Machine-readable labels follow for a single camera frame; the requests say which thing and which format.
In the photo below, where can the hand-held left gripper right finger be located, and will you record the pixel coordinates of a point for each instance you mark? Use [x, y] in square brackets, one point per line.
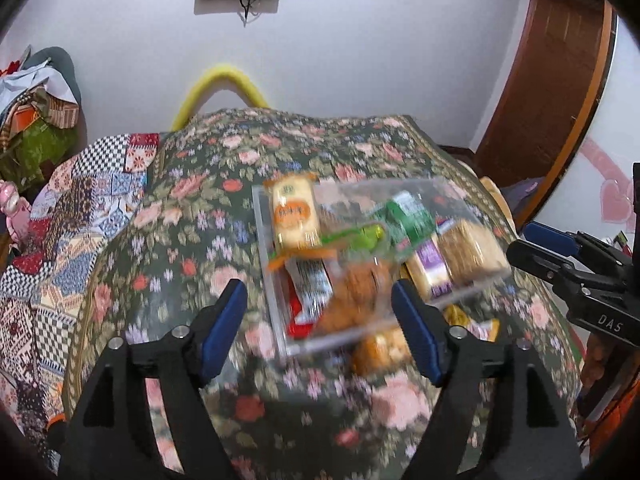
[415, 330]

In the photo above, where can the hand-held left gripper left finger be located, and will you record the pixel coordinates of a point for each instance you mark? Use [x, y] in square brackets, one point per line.
[225, 325]

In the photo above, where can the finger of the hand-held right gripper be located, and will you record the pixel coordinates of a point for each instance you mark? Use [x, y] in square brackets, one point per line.
[547, 234]
[537, 260]

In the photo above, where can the yellow cracker packet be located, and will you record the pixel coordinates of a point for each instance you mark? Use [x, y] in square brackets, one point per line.
[380, 352]

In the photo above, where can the yellow and orange wrapper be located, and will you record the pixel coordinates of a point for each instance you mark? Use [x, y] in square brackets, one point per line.
[475, 325]

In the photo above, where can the purple and white packet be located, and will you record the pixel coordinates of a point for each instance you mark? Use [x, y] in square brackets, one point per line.
[430, 270]

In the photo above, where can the clear packet of toast bread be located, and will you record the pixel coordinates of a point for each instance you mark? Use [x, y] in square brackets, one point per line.
[472, 252]

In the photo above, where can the clear packet of brown snack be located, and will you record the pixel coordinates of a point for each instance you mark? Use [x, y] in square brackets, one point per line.
[357, 295]

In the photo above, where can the red and silver snack packet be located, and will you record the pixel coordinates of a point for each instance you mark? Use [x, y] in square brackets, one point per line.
[312, 285]

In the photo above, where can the green jelly cup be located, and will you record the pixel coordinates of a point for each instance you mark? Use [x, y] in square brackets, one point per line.
[367, 237]

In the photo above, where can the clear plastic container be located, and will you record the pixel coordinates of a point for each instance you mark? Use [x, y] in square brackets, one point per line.
[450, 197]

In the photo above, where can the small green packet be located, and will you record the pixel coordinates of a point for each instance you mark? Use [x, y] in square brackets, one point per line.
[412, 220]

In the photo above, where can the orange cake packet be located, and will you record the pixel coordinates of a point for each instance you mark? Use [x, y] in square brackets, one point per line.
[295, 212]

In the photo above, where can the white sliding door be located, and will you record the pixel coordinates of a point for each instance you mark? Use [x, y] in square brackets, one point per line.
[600, 160]

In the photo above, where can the orange garment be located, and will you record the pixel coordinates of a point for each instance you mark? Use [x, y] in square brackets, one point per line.
[607, 410]

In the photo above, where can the floral blanket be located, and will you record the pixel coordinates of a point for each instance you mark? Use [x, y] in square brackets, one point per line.
[210, 200]

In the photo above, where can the wooden door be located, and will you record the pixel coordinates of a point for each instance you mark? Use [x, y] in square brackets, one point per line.
[550, 85]

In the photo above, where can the patchwork quilt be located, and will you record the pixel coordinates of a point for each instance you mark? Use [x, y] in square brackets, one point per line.
[75, 210]

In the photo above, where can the pink plush toy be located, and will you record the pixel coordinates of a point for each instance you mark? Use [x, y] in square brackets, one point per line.
[12, 210]

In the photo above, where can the yellow foam tube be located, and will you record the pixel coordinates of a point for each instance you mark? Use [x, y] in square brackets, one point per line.
[225, 75]

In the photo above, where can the pile of clothes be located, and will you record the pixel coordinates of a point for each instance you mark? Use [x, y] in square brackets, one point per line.
[30, 130]

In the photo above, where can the grey chair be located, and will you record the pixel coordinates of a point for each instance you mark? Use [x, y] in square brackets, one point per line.
[62, 67]

